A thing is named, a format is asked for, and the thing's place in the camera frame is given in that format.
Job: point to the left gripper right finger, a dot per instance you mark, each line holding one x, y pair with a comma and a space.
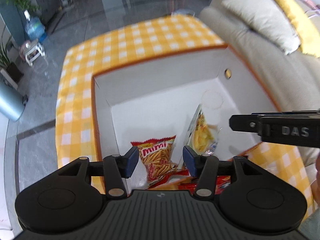
203, 167

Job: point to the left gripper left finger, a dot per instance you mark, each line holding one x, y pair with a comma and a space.
119, 167

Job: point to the red snack bag bottom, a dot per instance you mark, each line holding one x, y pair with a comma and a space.
181, 180

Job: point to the Mimi snack stick bag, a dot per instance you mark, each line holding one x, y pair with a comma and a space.
155, 154

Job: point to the beige sofa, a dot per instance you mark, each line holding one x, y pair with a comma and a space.
291, 80

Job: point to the orange cardboard box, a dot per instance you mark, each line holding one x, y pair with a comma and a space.
158, 97

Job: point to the yellow cushion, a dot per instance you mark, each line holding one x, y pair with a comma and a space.
304, 27

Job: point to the silver trash can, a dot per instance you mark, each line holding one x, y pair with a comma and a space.
12, 103

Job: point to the white cushion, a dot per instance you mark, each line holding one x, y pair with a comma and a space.
267, 19

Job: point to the white small stool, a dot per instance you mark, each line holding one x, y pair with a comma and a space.
31, 50

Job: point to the potted grass plant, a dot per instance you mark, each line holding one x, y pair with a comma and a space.
6, 63

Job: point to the blue water bottle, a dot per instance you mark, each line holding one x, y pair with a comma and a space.
34, 28

